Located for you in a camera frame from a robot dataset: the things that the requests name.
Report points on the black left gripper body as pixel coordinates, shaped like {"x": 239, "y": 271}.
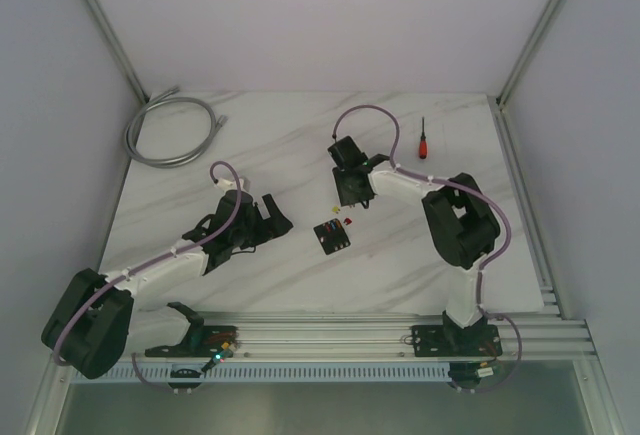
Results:
{"x": 263, "y": 220}

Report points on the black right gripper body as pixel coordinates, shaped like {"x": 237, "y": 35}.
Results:
{"x": 345, "y": 192}

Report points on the black fuse box base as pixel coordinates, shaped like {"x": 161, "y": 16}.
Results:
{"x": 333, "y": 241}

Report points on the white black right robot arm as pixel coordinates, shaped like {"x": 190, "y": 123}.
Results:
{"x": 462, "y": 225}

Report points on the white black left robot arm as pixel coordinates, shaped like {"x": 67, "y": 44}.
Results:
{"x": 101, "y": 318}

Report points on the red black screwdriver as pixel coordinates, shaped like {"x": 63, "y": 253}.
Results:
{"x": 423, "y": 145}

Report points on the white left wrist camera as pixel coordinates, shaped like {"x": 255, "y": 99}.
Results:
{"x": 230, "y": 184}

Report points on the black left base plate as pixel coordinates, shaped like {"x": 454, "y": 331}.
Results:
{"x": 205, "y": 341}

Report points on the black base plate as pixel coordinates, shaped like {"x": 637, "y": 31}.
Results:
{"x": 205, "y": 341}
{"x": 429, "y": 341}

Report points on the white slotted cable duct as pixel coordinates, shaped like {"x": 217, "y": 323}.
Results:
{"x": 244, "y": 372}

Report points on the aluminium frame rail right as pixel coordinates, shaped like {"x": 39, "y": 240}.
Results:
{"x": 552, "y": 305}

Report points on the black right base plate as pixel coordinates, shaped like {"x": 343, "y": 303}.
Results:
{"x": 429, "y": 341}

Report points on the aluminium front mounting rail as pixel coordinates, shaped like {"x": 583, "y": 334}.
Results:
{"x": 362, "y": 337}

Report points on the aluminium frame post left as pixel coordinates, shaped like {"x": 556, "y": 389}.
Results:
{"x": 115, "y": 47}

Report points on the aluminium frame post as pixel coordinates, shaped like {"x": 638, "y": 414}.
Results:
{"x": 115, "y": 47}
{"x": 541, "y": 29}

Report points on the aluminium frame post right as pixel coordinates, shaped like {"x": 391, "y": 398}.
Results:
{"x": 541, "y": 29}

